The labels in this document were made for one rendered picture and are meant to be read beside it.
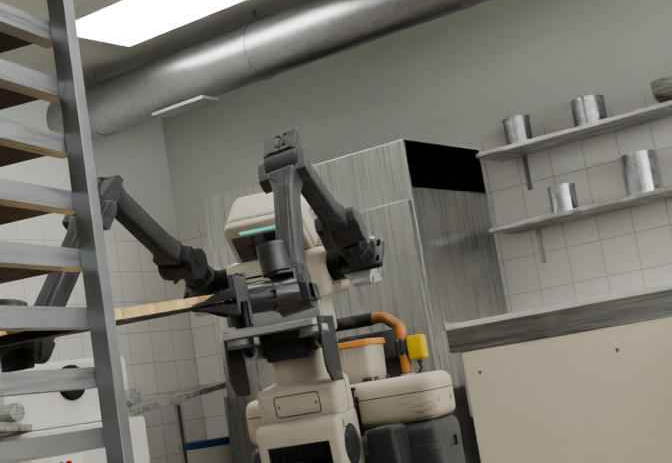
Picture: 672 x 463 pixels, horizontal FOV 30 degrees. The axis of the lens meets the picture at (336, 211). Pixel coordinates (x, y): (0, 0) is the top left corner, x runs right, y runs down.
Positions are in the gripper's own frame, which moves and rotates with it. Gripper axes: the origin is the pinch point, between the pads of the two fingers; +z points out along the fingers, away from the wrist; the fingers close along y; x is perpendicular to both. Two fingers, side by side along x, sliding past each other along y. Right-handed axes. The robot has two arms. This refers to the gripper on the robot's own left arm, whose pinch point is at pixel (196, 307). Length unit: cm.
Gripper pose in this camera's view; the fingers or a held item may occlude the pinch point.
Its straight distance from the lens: 230.3
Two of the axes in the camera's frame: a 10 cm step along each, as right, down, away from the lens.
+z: -8.9, 1.2, -4.4
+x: -4.2, 1.5, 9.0
